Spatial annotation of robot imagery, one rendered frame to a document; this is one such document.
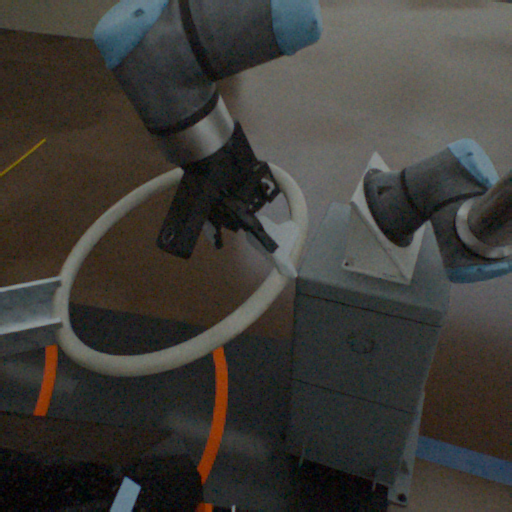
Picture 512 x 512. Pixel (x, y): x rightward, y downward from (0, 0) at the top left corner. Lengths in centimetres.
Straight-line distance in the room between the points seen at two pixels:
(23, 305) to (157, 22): 66
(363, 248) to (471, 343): 126
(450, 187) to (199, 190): 83
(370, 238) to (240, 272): 146
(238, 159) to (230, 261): 221
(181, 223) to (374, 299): 88
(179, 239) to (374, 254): 87
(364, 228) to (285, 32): 92
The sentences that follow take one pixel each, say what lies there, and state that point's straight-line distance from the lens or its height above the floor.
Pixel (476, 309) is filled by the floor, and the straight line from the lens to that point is 279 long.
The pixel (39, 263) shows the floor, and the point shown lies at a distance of 307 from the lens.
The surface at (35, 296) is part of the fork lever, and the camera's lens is 107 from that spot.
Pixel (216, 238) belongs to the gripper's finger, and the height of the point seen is 134.
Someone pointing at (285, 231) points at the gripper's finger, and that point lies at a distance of 70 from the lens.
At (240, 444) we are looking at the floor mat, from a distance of 211.
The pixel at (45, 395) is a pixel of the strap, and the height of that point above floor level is 2.
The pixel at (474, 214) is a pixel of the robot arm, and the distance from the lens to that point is 125.
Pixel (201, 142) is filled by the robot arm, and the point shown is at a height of 152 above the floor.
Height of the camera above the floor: 179
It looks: 38 degrees down
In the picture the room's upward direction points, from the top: straight up
